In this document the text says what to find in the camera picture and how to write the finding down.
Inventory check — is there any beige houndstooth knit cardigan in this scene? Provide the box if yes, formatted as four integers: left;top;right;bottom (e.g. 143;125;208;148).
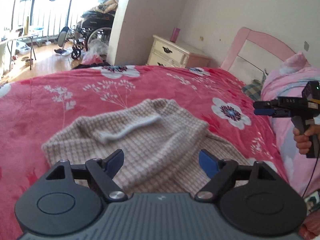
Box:
42;99;247;194

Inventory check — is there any small black folding chair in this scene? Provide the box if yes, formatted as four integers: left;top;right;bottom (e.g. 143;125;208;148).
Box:
54;26;70;55

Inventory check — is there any folding table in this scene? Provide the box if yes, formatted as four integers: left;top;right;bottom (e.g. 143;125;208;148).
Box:
1;34;39;71

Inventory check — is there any person's right hand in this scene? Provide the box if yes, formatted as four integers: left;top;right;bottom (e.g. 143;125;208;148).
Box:
293;125;320;155

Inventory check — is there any plaid pillow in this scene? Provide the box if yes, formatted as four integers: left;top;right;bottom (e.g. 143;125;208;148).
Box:
242;80;263;101

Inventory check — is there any pink grey floral quilt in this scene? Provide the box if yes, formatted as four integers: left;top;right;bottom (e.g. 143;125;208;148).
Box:
260;51;320;198

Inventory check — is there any pink bed headboard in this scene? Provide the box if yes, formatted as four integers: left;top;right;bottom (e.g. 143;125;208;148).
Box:
221;27;295;84

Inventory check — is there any black smartphone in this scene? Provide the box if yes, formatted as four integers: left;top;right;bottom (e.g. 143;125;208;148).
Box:
304;190;320;216

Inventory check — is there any pink cup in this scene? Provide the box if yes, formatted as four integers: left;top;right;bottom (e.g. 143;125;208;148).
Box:
170;28;180;43

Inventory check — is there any cream bedside nightstand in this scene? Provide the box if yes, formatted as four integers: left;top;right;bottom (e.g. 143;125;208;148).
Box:
146;35;210;68

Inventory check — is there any white plastic bag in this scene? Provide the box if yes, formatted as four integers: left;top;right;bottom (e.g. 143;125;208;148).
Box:
81;39;108;65

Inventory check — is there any black wheelchair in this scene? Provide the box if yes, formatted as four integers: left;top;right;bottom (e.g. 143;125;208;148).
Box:
71;0;118;60

